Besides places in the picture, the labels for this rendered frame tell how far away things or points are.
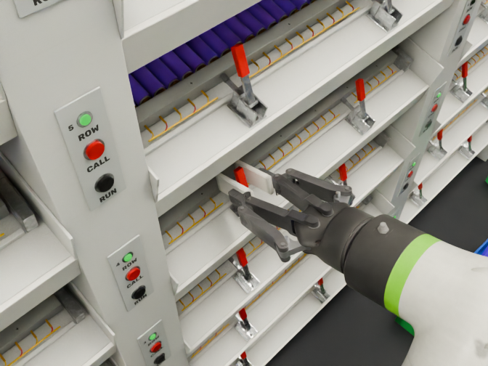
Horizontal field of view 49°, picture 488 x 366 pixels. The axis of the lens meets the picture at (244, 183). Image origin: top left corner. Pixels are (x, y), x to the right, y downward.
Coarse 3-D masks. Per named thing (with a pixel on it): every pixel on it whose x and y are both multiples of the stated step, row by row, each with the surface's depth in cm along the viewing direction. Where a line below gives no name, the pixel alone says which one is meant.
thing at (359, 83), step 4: (360, 80) 85; (356, 84) 85; (360, 84) 85; (356, 88) 86; (360, 88) 85; (364, 88) 86; (360, 92) 86; (364, 92) 86; (360, 96) 86; (364, 96) 87; (360, 100) 87; (364, 100) 87; (360, 104) 87; (364, 104) 88; (360, 108) 88; (364, 108) 88; (364, 112) 88; (360, 116) 89; (364, 116) 89
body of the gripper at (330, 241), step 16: (336, 208) 65; (352, 208) 62; (320, 224) 64; (336, 224) 60; (352, 224) 59; (304, 240) 62; (320, 240) 62; (336, 240) 59; (352, 240) 59; (320, 256) 62; (336, 256) 60
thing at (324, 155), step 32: (416, 64) 98; (352, 96) 94; (384, 96) 95; (416, 96) 96; (352, 128) 90; (384, 128) 96; (320, 160) 86; (256, 192) 81; (192, 224) 76; (224, 224) 77; (192, 256) 74; (224, 256) 76
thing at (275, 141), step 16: (384, 64) 95; (352, 80) 92; (368, 80) 95; (384, 80) 96; (336, 96) 90; (304, 112) 87; (320, 112) 87; (288, 128) 85; (304, 128) 87; (320, 128) 88; (272, 144) 83; (256, 160) 81; (192, 192) 76; (208, 192) 77; (176, 208) 74; (192, 208) 76; (160, 224) 73
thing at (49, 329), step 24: (72, 288) 66; (48, 312) 65; (72, 312) 65; (96, 312) 63; (0, 336) 63; (24, 336) 65; (48, 336) 66; (72, 336) 66; (96, 336) 67; (0, 360) 64; (24, 360) 63; (48, 360) 65; (72, 360) 65; (96, 360) 66
